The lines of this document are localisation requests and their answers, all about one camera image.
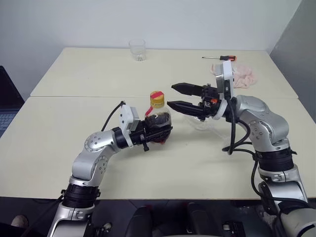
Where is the black and orange screwdriver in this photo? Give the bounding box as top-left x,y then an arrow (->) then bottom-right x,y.
201,55 -> 237,62

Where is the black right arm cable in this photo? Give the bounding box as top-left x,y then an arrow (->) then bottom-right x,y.
221,97 -> 282,218

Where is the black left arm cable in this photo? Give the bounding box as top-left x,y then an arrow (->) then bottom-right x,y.
26,100 -> 126,233

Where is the clear bottle with dark drink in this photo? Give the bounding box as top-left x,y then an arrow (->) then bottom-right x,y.
144,105 -> 173,146

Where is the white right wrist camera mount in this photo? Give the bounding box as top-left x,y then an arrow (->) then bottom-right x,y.
212,60 -> 235,120

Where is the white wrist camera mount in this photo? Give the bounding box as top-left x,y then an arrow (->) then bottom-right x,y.
118,105 -> 140,148
212,60 -> 235,120

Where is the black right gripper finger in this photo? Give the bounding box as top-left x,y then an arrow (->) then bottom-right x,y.
167,100 -> 203,116
171,83 -> 204,96

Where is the clear wine glass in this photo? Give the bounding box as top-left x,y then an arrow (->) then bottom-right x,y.
185,108 -> 218,132

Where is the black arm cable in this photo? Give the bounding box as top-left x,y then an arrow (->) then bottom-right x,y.
221,97 -> 282,218
26,100 -> 126,233

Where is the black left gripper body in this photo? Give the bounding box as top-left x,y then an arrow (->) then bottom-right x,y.
129,118 -> 151,152

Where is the clear glass tumbler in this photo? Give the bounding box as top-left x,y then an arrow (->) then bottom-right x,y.
128,39 -> 146,62

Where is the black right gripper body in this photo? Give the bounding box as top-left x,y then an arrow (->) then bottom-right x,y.
198,83 -> 220,121

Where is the dark rounded shape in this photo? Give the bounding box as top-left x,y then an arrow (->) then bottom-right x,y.
125,206 -> 155,237

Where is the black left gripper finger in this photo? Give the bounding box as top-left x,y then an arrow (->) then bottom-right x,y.
147,124 -> 174,143

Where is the yellow cap with red tape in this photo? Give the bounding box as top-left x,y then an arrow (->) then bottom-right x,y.
149,90 -> 165,109

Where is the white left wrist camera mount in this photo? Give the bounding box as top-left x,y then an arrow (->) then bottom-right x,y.
118,105 -> 140,148

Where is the dark laptop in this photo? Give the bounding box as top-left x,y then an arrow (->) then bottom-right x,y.
0,65 -> 25,139

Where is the crumpled pink cloth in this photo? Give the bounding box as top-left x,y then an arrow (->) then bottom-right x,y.
209,63 -> 260,89

